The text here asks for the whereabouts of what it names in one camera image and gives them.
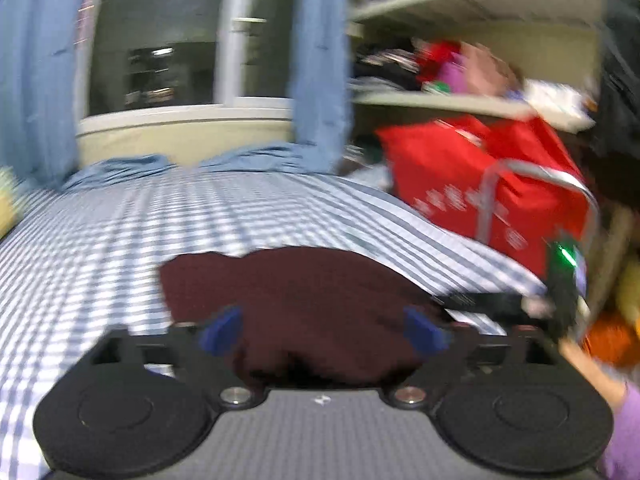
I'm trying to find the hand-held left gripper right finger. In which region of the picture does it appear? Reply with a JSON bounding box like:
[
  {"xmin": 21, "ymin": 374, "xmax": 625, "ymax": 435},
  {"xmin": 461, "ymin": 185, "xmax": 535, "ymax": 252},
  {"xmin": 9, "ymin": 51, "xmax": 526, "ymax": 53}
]
[{"xmin": 384, "ymin": 306, "xmax": 562, "ymax": 409}]

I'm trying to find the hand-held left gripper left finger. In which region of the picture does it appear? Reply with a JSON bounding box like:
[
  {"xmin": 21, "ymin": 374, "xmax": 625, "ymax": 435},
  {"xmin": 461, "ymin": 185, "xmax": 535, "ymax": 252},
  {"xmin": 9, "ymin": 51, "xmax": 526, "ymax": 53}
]
[{"xmin": 92, "ymin": 305, "xmax": 266, "ymax": 411}]

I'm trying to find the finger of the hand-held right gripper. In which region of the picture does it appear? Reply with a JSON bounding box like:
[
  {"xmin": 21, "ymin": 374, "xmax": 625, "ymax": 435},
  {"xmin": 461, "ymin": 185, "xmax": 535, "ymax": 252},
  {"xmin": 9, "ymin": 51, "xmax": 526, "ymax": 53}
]
[{"xmin": 431, "ymin": 291, "xmax": 555, "ymax": 322}]

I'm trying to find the dark maroon printed t-shirt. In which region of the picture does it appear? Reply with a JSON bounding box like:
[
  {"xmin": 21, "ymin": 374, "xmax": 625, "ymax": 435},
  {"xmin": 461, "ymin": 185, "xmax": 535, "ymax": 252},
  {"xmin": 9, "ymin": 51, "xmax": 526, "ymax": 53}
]
[{"xmin": 159, "ymin": 246, "xmax": 507, "ymax": 392}]

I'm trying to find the person's right forearm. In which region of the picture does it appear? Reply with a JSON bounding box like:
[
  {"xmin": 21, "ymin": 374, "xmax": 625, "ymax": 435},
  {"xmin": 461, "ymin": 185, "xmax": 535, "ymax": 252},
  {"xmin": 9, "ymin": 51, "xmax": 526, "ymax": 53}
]
[{"xmin": 559, "ymin": 337, "xmax": 640, "ymax": 480}]

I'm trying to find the dark clothes pile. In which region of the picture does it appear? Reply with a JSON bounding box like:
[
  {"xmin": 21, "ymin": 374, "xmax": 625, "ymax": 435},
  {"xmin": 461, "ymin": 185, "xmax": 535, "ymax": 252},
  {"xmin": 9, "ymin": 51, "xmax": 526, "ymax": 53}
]
[{"xmin": 354, "ymin": 49, "xmax": 422, "ymax": 82}]

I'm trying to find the red fabric bag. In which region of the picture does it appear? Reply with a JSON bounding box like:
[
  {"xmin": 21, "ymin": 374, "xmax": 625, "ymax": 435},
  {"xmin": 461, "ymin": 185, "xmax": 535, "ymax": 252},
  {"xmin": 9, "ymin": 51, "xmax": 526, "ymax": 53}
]
[{"xmin": 375, "ymin": 114, "xmax": 602, "ymax": 280}]

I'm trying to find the blue white checked bed sheet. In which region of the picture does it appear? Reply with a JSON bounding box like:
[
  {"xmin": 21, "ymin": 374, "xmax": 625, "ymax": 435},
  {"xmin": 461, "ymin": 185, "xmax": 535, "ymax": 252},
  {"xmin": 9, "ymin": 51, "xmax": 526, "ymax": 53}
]
[{"xmin": 0, "ymin": 159, "xmax": 551, "ymax": 480}]

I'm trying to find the grey striped cloth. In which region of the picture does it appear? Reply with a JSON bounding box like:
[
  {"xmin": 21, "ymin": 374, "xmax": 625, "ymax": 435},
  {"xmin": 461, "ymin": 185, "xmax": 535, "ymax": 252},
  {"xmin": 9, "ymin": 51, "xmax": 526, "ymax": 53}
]
[{"xmin": 344, "ymin": 144, "xmax": 397, "ymax": 192}]

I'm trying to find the cream shelf unit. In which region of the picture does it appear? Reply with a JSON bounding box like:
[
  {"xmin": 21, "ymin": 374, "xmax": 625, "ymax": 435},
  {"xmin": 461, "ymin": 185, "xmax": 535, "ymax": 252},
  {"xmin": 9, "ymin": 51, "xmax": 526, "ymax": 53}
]
[{"xmin": 349, "ymin": 0, "xmax": 628, "ymax": 122}]

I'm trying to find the dark hanging garment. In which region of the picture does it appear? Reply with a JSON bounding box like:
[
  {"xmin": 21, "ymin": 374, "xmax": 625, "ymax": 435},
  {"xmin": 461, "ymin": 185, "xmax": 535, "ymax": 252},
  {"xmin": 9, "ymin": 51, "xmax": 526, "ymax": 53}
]
[{"xmin": 592, "ymin": 0, "xmax": 640, "ymax": 211}]

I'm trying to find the pink cloth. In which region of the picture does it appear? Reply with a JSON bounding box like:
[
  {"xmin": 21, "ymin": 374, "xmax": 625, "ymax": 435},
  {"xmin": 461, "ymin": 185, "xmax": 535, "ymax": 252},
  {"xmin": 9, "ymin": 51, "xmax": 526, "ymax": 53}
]
[{"xmin": 450, "ymin": 44, "xmax": 523, "ymax": 97}]

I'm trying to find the yellow green pillow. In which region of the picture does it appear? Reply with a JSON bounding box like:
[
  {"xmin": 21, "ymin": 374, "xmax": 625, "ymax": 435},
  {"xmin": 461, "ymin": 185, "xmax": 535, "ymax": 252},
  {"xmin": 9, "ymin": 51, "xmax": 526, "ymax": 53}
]
[{"xmin": 0, "ymin": 166, "xmax": 27, "ymax": 242}]

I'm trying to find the red cloth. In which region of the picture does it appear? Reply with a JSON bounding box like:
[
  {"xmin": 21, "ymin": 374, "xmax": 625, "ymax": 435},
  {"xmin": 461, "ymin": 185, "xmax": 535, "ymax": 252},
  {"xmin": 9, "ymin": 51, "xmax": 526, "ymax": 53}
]
[{"xmin": 414, "ymin": 40, "xmax": 467, "ymax": 84}]

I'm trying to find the white framed window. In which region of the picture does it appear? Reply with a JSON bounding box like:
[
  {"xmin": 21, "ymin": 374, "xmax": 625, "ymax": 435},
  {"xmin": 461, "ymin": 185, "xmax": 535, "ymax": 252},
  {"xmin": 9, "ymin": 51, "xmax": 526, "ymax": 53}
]
[{"xmin": 74, "ymin": 0, "xmax": 312, "ymax": 128}]

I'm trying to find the blue star curtain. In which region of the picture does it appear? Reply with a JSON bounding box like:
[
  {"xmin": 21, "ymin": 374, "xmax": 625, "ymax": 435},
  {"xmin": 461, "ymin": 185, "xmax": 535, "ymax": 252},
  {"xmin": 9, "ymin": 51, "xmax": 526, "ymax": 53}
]
[
  {"xmin": 0, "ymin": 0, "xmax": 173, "ymax": 191},
  {"xmin": 199, "ymin": 0, "xmax": 353, "ymax": 177}
]

